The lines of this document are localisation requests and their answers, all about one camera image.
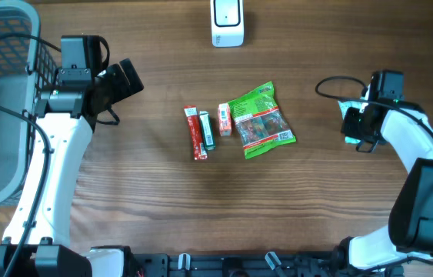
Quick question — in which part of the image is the teal white tissue pack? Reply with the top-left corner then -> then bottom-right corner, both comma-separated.
338,101 -> 365,145

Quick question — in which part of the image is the red stick pack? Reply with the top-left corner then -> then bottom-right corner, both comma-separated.
184,105 -> 208,160

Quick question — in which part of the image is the small red candy pack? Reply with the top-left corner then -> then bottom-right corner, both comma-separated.
218,103 -> 232,136

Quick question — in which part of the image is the green stick pack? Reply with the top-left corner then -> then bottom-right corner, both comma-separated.
199,111 -> 215,151

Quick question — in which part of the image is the green snack bag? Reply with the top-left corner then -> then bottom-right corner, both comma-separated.
228,82 -> 296,159

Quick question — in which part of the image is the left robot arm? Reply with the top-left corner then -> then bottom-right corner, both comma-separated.
0,35 -> 144,276

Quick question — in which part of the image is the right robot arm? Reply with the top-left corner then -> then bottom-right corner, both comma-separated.
336,70 -> 433,275

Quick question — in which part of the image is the white barcode scanner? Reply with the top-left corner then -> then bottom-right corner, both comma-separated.
210,0 -> 245,48

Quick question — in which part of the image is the grey plastic shopping basket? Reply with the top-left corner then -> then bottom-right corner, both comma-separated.
0,1 -> 57,205

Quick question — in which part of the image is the black right camera cable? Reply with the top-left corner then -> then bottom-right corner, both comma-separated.
315,75 -> 433,266

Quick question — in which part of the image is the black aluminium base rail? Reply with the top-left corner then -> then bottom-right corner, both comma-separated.
127,252 -> 405,277

